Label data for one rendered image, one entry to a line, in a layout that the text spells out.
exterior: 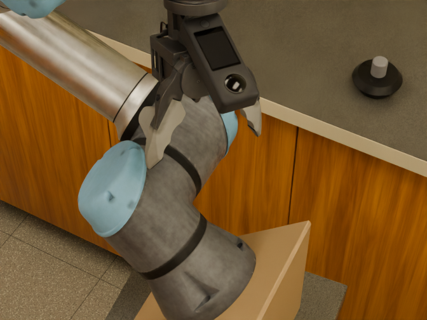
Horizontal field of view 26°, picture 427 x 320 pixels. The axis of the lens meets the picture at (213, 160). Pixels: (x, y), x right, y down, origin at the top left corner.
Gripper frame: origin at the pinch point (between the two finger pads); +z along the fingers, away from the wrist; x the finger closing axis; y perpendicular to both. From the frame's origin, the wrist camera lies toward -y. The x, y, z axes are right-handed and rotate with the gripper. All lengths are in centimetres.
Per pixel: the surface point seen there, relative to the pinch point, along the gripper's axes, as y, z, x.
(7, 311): 111, 106, 2
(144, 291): 19.2, 33.9, 1.3
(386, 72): 34, 17, -56
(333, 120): 33, 23, -44
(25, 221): 135, 96, -13
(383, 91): 31, 19, -53
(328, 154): 38, 34, -46
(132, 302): 18.4, 34.5, 3.8
